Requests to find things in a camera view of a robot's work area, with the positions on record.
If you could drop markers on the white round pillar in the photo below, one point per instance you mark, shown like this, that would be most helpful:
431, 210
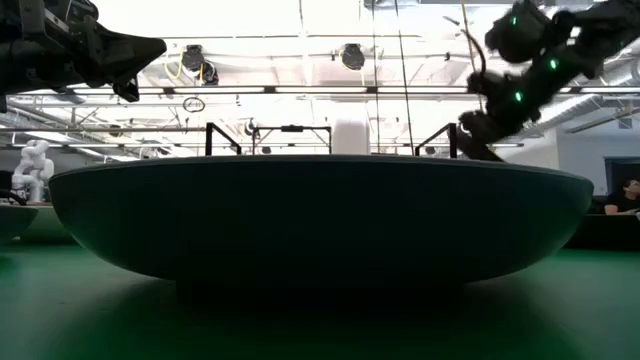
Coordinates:
351, 137

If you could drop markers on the pale pink plate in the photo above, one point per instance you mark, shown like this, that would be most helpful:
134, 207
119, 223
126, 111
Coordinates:
12, 222

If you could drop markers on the black rig frame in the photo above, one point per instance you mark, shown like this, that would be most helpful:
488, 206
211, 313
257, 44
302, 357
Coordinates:
292, 128

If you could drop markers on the person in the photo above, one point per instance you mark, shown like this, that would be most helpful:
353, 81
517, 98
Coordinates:
622, 202

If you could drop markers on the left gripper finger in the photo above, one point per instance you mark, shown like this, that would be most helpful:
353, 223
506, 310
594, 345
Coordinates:
126, 90
125, 52

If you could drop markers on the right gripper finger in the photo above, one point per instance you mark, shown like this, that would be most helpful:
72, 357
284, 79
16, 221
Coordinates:
475, 150

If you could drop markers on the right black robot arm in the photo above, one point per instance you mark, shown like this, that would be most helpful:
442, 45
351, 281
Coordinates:
575, 40

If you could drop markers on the dark blue-grey plate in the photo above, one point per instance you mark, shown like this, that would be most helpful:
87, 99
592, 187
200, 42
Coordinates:
320, 220

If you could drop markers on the green table mat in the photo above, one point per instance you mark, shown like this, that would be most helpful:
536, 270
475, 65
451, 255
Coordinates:
100, 315

